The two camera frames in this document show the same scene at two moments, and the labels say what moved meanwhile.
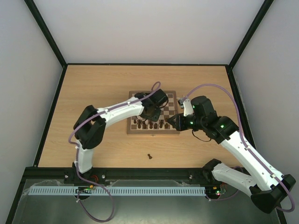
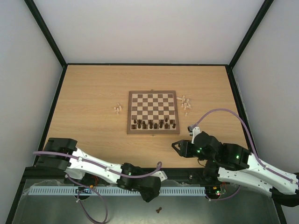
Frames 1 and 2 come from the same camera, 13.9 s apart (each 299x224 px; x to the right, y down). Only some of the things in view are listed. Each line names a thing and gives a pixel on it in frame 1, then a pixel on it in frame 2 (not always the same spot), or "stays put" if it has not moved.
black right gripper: x=180 y=122 → x=185 y=148
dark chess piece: x=166 y=124 stays put
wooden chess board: x=140 y=124 stays put
